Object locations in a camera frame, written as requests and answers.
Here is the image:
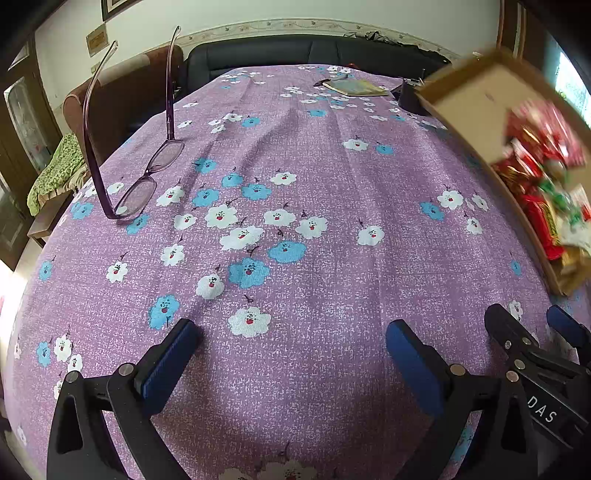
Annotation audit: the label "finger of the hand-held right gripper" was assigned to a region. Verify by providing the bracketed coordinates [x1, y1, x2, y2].
[484, 303, 587, 393]
[546, 305, 591, 365]

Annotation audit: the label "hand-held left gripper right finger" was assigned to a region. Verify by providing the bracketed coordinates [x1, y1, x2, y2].
[385, 319, 546, 480]

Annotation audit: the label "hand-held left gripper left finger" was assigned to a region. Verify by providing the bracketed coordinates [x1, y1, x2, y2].
[46, 318, 204, 480]

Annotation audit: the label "pile of mixed snack packets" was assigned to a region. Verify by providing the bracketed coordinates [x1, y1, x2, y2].
[489, 99, 591, 278]

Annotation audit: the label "shallow cardboard box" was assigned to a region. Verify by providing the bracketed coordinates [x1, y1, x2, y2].
[413, 46, 591, 297]

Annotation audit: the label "purple framed glasses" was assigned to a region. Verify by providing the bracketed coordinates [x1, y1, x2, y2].
[82, 25, 185, 221]

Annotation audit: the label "purple floral tablecloth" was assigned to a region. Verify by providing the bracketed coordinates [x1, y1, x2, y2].
[0, 62, 591, 480]

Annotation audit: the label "green patterned cloth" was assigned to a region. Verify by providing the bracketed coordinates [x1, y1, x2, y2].
[27, 133, 88, 215]

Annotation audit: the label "small black device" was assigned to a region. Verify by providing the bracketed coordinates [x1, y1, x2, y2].
[397, 69, 432, 112]

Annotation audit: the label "brown upholstered chair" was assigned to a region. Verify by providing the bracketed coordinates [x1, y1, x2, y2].
[62, 44, 185, 153]

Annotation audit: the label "wooden glass door cabinet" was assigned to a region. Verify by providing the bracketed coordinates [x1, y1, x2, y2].
[0, 41, 63, 273]

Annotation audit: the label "wooden sideboard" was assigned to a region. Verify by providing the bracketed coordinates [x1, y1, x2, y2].
[496, 0, 591, 112]

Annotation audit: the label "black leather sofa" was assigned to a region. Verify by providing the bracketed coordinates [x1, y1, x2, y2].
[178, 34, 453, 93]

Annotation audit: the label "small wall plaque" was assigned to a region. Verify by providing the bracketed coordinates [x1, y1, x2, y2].
[86, 25, 108, 57]

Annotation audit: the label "framed wall painting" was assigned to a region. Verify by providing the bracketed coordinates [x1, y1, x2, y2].
[102, 0, 153, 21]

